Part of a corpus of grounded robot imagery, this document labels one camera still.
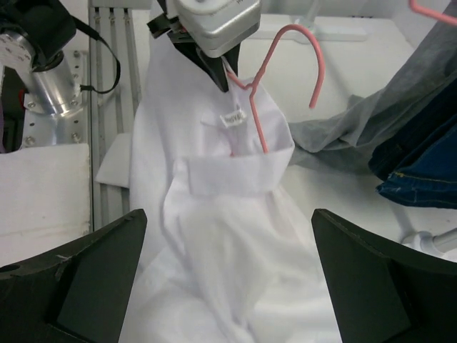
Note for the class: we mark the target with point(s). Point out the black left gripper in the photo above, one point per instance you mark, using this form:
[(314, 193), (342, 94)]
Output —
[(213, 67)]

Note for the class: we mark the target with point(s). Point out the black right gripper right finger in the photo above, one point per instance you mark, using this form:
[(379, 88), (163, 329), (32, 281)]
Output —
[(382, 291)]

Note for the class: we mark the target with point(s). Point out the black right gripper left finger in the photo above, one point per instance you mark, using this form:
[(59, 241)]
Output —
[(78, 292)]

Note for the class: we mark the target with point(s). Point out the white shirt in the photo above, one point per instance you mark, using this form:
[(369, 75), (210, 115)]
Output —
[(227, 254)]

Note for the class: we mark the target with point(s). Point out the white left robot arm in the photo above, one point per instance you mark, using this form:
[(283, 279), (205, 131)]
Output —
[(82, 80)]

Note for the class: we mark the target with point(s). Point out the grey shirt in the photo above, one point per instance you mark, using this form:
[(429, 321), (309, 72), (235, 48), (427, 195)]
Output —
[(345, 142)]

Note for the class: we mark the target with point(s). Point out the white clothes rack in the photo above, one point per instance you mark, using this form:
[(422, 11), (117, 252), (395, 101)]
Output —
[(362, 55)]

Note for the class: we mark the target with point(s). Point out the dark navy garment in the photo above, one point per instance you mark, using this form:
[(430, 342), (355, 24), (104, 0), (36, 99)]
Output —
[(417, 165)]

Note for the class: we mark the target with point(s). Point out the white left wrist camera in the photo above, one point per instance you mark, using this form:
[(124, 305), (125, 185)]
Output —
[(217, 26)]

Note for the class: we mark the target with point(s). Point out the pink wire hanger with navy garment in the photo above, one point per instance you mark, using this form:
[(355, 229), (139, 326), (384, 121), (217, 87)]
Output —
[(430, 13)]

